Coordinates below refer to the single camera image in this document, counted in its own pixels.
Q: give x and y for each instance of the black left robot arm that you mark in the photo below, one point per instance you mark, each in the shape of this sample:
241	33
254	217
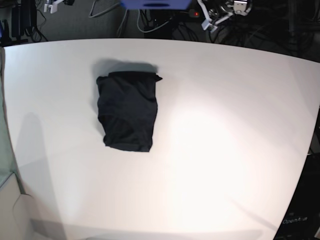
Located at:
241	7

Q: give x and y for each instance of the dark navy long-sleeve shirt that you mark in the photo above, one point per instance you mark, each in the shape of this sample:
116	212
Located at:
127	109

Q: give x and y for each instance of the white power strip red switch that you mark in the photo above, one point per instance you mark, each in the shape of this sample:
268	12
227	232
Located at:
194	13

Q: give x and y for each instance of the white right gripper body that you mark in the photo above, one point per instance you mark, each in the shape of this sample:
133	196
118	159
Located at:
51	6

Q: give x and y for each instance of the black OpenArm computer case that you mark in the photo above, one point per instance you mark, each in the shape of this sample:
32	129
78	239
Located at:
302	218

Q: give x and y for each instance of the blue box on shelf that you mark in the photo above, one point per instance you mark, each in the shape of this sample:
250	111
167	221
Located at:
156	4

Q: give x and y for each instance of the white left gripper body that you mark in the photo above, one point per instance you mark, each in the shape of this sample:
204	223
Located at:
214	13

